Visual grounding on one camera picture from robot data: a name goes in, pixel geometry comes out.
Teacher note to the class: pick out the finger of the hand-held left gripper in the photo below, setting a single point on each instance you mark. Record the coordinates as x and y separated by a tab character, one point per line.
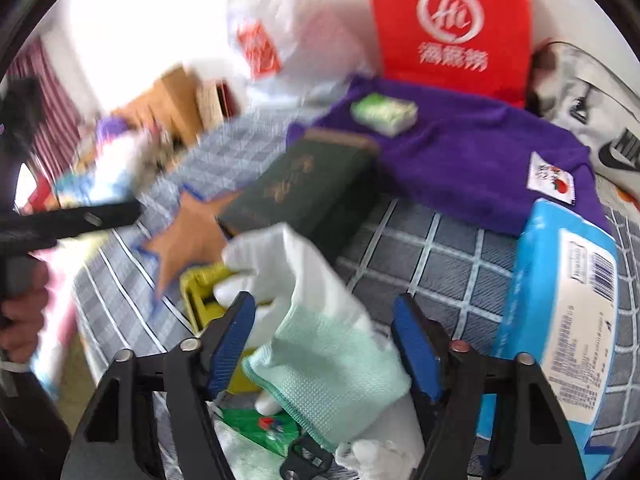
20	115
100	217

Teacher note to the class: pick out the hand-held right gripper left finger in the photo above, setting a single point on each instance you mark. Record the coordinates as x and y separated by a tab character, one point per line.
232	345

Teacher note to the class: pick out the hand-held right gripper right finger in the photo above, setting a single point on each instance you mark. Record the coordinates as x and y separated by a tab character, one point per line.
417	345

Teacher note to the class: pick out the white glove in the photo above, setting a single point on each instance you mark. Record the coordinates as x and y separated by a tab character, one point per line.
280	270

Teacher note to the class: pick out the mint green cloth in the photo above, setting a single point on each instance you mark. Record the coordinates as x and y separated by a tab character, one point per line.
330	360

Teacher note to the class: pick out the person's left forearm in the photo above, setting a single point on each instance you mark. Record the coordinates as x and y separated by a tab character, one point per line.
25	435

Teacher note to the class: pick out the person's left hand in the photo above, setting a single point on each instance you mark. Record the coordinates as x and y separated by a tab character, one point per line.
25	320

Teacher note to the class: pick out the striped maroon curtain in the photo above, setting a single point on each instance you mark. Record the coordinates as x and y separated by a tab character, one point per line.
50	120

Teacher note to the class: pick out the printed white pillow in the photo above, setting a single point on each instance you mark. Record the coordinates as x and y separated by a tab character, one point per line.
115	170

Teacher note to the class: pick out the yellow pouch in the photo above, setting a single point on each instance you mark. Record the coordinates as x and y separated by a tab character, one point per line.
200	290

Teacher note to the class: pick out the grey checked bed sheet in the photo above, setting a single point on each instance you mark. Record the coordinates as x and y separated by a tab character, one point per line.
425	260

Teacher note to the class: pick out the purple cloth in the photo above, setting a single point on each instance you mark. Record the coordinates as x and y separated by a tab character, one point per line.
112	130

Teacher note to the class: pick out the white sock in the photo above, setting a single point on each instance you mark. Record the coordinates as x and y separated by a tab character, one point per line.
380	455

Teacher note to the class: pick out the wooden headboard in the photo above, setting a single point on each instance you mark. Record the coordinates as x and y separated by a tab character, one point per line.
165	105

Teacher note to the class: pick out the blue tissue pack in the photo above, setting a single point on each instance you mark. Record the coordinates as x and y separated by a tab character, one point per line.
540	260

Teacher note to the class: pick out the dark green box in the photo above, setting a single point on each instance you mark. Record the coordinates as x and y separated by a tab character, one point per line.
300	190

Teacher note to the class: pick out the purple towel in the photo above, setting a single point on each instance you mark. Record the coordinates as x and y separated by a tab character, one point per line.
450	160

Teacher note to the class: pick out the green white packet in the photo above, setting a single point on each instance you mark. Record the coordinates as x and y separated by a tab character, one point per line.
385	112

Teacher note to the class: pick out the white floral bed sheet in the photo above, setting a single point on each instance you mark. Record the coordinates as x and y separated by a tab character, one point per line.
625	200

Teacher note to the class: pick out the white plastic bag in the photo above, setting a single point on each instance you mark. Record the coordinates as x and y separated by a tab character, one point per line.
310	35

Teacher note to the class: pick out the grey sling bag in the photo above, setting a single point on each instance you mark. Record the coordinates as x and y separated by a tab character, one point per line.
590	90

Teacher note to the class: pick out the red paper bag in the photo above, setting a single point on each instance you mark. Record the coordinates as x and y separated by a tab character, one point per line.
400	35

